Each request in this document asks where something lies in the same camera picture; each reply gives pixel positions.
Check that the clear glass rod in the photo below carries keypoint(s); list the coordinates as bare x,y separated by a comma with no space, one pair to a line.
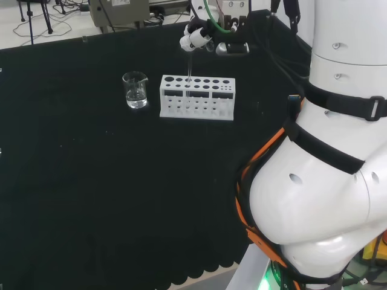
189,68

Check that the clear cloth clip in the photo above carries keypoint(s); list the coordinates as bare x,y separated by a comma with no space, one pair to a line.
84,39

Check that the black tripod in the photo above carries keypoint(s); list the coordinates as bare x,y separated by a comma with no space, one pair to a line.
46,18

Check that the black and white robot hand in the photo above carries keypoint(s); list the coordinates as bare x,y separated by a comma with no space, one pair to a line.
198,37

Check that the grey metal cabinet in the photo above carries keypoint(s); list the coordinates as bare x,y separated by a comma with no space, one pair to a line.
121,13

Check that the white test tube rack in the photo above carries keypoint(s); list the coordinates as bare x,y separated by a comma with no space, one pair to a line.
169,113

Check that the clear glass beaker with water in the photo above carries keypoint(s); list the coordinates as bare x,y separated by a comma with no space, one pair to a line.
136,93

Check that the black table cloth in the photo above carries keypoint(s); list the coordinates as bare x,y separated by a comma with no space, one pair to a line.
121,181

